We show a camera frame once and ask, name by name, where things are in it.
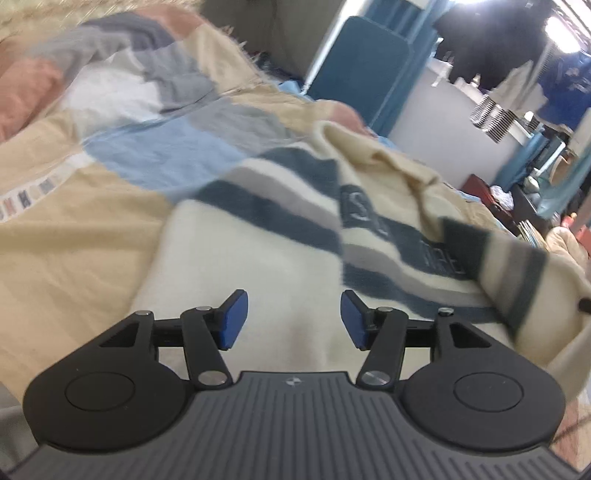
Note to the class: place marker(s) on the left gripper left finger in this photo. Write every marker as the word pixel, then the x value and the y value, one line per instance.
pixel 206 331

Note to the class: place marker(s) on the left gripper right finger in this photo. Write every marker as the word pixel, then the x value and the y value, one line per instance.
pixel 382 333

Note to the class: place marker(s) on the cream striped sweater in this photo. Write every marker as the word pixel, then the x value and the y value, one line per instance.
pixel 298 225

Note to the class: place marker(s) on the dark red wooden chest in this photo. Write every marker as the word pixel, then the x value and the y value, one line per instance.
pixel 477 187

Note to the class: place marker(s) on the patchwork colour block quilt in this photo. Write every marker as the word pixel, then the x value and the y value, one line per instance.
pixel 105 128

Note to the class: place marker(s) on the grey bedside cabinet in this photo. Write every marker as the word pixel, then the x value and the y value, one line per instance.
pixel 291 32

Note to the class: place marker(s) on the blue hanging sports shirt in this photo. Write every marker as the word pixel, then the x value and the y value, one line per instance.
pixel 565 85

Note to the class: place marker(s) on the black hanging jacket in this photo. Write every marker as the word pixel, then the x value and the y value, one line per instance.
pixel 489 39

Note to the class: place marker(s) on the blue curtain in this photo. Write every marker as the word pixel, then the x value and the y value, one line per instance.
pixel 413 21

